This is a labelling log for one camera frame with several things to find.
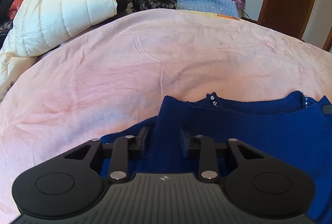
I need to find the pink bed blanket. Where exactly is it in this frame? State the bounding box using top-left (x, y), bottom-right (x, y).
top-left (1, 9), bottom-right (331, 223)

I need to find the light blue knit sweater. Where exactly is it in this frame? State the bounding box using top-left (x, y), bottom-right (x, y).
top-left (177, 0), bottom-right (239, 18)

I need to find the white puffer jacket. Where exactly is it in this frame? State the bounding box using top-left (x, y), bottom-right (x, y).
top-left (1, 0), bottom-right (118, 98)

